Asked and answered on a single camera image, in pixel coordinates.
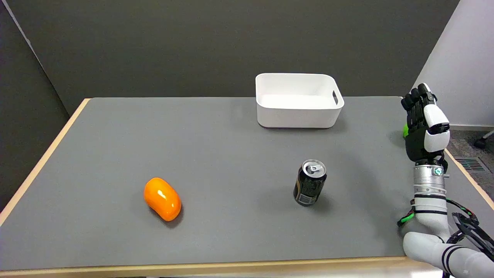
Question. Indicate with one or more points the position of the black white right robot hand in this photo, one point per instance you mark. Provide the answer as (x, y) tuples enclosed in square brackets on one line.
[(420, 131)]

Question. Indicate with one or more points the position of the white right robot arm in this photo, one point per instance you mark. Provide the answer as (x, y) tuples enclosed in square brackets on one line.
[(430, 216)]

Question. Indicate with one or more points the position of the black drink can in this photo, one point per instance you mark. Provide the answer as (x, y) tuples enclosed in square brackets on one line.
[(310, 185)]

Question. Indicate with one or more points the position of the green ball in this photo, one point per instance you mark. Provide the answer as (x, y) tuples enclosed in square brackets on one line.
[(405, 131)]

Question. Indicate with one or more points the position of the floor vent grille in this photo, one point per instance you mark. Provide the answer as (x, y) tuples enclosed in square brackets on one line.
[(470, 164)]

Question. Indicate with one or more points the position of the black chair caster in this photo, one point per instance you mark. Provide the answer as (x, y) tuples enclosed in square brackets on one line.
[(480, 143)]

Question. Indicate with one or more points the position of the white plastic bin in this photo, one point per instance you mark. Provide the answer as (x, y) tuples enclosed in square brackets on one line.
[(297, 102)]

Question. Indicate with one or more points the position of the grey table mat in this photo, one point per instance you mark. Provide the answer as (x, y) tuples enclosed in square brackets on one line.
[(231, 181)]

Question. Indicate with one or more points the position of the glossy orange mango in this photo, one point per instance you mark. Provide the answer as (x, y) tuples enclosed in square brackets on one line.
[(162, 199)]

